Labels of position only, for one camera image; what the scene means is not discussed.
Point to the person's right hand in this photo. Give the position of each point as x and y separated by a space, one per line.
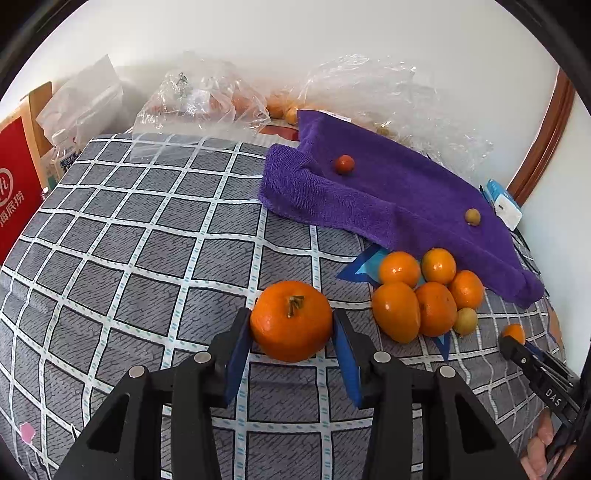
538 454

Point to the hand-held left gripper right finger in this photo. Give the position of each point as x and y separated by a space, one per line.
348 364

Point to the wooden door frame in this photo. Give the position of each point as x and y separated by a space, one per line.
545 138

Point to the large orange with stem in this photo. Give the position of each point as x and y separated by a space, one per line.
291 327

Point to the red paper bag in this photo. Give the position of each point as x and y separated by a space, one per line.
18 184

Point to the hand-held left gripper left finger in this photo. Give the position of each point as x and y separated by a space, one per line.
238 364

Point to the grey checked bedsheet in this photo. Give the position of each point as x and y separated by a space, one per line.
138 258

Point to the white plastic bottle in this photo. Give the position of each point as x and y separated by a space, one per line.
64 159

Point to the pink paper scrap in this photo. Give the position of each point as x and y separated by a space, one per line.
27 431

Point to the blue white tissue pack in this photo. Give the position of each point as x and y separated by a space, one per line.
505 205

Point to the clear zip bag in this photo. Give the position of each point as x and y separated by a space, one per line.
87 101

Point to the small red-orange fruit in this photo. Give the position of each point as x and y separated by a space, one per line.
344 164

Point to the cardboard box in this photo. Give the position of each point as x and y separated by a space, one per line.
39 101

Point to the small yellow fruit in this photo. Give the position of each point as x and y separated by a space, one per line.
465 321
472 217

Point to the large clear plastic bag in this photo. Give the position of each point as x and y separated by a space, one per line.
392 92

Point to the purple towel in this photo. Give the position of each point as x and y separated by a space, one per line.
392 194

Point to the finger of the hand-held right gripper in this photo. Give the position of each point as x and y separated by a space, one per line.
549 360
517 353

